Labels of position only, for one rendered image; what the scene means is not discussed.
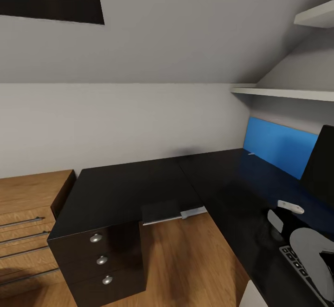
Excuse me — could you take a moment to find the monitor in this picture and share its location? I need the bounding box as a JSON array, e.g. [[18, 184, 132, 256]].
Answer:
[[298, 124, 334, 239]]

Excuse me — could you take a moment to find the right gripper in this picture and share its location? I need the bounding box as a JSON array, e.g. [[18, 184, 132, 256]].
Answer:
[[262, 208, 270, 219]]

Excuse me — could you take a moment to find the notebook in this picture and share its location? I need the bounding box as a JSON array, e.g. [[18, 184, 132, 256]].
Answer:
[[142, 200, 182, 225]]

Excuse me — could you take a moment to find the keyboard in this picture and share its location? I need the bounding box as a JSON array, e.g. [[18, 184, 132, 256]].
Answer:
[[279, 245, 334, 307]]

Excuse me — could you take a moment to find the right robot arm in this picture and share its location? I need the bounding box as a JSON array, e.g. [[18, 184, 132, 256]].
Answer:
[[262, 200, 334, 303]]

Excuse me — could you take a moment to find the mouse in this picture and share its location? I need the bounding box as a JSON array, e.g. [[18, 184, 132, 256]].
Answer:
[[270, 225, 284, 242]]

